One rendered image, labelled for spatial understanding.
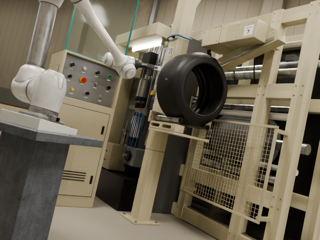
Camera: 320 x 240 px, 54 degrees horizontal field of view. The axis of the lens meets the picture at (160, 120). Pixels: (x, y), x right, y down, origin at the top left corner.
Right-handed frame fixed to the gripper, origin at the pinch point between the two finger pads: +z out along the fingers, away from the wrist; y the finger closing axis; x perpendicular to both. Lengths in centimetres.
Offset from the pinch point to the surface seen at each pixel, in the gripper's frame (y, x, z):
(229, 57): 1, -21, 75
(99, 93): 65, 21, -15
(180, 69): -9.6, -0.5, 14.5
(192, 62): -11.8, -7.5, 23.7
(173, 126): -6.8, 41.9, 15.3
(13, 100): 623, 42, 2
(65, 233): 1, 116, -57
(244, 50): -14, -26, 75
